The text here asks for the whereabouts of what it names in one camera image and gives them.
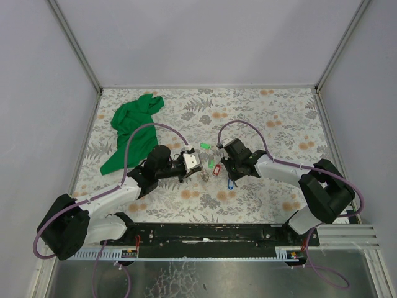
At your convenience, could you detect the aluminium frame rail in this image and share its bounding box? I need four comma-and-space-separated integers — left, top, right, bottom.
43, 223, 382, 249

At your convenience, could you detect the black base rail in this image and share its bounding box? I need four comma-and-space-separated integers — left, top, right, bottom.
107, 222, 319, 259

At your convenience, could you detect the light green key tag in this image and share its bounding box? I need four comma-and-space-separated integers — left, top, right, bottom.
200, 143, 211, 149

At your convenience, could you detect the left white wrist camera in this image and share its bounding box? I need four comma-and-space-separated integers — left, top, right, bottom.
182, 148, 202, 173

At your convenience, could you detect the red key tag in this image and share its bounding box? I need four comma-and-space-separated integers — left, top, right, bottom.
212, 164, 221, 177

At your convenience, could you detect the dark green key tag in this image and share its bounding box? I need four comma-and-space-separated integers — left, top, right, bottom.
208, 158, 215, 169

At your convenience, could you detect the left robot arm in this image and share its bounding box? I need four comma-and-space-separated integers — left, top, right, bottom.
37, 145, 202, 260

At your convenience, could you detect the green cloth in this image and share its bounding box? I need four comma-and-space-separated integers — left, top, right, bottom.
100, 94, 164, 176

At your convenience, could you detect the blue key tag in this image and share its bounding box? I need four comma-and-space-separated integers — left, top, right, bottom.
228, 179, 234, 190

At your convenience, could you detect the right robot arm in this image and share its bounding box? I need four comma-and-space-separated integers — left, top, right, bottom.
218, 138, 355, 235

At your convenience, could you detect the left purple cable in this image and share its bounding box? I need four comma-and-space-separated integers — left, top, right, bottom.
33, 122, 195, 259

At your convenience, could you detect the floral table mat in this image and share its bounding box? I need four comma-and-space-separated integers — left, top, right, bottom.
63, 88, 357, 224

